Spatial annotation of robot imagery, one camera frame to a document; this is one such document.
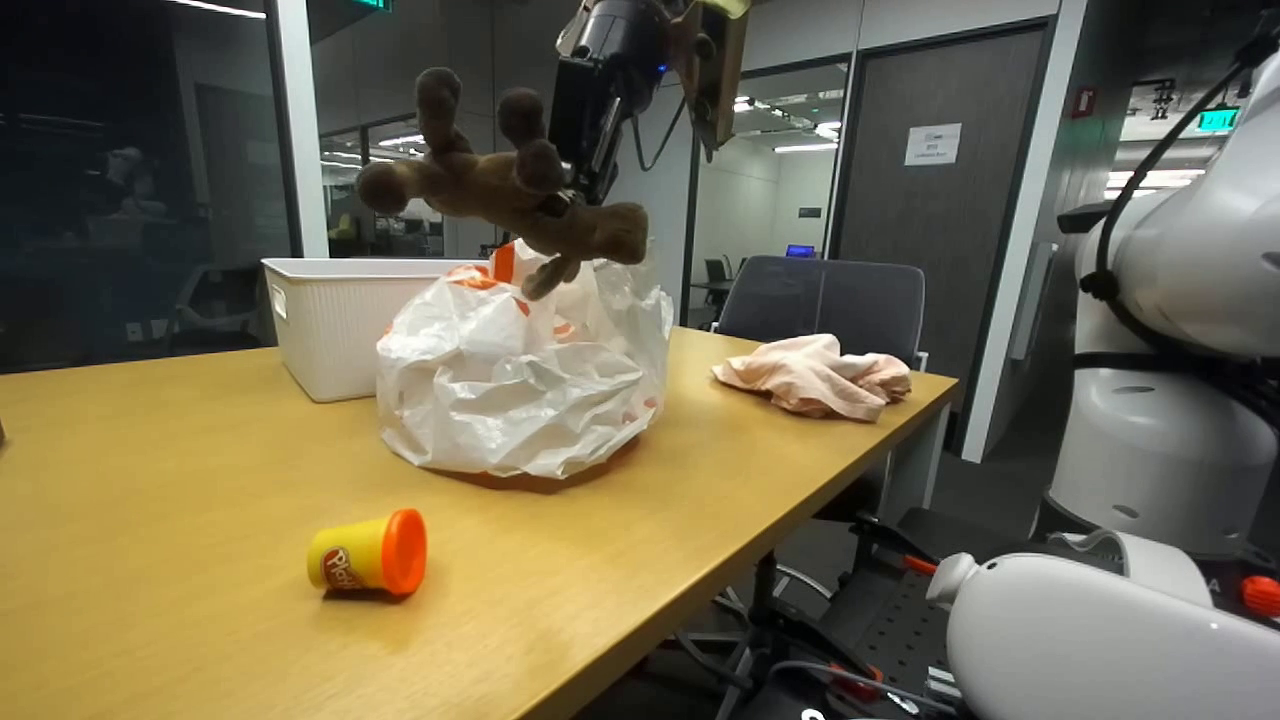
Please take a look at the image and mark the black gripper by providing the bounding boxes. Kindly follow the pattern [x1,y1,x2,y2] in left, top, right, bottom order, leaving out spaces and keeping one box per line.
[543,50,635,222]

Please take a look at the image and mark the brown moose plush toy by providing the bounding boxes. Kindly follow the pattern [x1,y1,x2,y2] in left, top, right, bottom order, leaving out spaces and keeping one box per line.
[353,63,658,302]

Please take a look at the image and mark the white orange plastic bag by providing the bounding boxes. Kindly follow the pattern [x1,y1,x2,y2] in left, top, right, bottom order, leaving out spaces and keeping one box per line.
[373,238,681,482]

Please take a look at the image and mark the grey office chair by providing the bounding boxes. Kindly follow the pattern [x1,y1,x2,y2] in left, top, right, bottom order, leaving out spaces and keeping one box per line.
[711,250,825,345]
[812,256,931,371]

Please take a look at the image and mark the pink cloth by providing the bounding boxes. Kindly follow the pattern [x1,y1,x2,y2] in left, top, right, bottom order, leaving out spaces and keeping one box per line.
[708,330,922,426]

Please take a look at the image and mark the white plastic bin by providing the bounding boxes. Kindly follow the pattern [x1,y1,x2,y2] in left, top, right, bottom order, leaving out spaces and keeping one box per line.
[260,250,471,408]

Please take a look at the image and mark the white paper sign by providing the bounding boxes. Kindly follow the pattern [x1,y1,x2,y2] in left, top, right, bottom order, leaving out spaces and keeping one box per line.
[902,119,970,171]

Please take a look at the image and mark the small orange object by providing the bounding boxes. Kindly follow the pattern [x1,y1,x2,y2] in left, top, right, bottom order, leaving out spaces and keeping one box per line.
[305,503,433,604]

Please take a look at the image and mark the black tool with orange grip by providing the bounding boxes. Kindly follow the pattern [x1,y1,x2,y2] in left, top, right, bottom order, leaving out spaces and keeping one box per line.
[849,507,946,584]

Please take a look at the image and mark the green exit sign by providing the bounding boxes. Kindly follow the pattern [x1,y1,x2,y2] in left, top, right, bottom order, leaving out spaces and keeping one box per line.
[1193,105,1245,138]

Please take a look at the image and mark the red knob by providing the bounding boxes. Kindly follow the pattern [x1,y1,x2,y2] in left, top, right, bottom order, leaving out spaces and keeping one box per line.
[1232,566,1280,628]

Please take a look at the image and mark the cables under table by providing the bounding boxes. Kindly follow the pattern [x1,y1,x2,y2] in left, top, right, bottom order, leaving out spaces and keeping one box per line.
[665,557,974,720]

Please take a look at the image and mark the black cable on robot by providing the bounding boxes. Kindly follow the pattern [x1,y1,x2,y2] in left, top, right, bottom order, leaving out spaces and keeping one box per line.
[1057,34,1280,310]

